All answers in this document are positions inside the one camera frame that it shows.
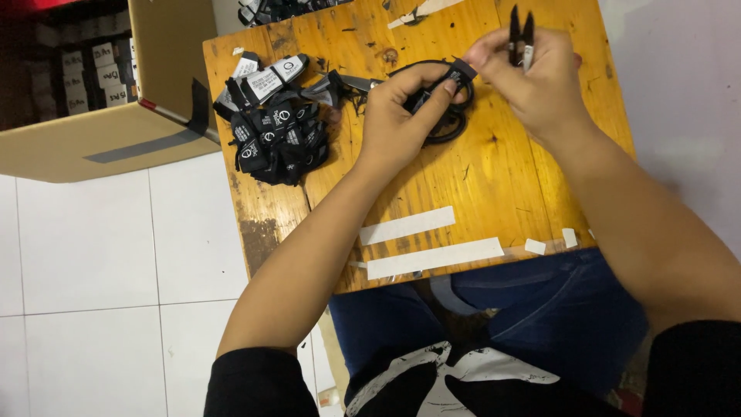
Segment long white tape strip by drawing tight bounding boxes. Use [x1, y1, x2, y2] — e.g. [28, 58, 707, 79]
[365, 236, 506, 281]

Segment person's right hand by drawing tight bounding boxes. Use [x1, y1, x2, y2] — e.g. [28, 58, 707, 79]
[462, 26, 594, 153]

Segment black thread snips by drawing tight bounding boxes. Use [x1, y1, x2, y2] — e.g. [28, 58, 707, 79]
[508, 5, 536, 71]

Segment person's left hand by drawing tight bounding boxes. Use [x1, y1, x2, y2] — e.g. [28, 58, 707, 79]
[356, 61, 464, 173]

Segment black printed shirt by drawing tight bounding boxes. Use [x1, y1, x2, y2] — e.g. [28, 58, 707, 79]
[203, 319, 741, 417]

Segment heap of black labels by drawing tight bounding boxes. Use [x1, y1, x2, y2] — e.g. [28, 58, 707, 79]
[237, 0, 355, 27]

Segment short white tape strip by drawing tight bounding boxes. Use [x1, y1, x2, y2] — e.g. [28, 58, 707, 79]
[358, 205, 457, 247]

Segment torn white tape strip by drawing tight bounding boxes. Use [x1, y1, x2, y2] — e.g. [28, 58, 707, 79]
[387, 0, 465, 30]

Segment cardboard box of label bundles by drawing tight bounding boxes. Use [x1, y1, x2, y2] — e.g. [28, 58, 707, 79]
[0, 0, 222, 184]

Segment blue jeans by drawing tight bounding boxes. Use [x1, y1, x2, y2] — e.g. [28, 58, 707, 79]
[328, 248, 650, 402]

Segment pile of black woven labels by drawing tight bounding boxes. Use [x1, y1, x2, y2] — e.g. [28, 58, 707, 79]
[212, 51, 351, 187]

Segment black handled scissors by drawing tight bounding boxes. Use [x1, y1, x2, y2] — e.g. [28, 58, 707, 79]
[324, 58, 477, 146]

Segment black woven label strip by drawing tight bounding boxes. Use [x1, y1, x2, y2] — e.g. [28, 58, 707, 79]
[408, 57, 479, 114]

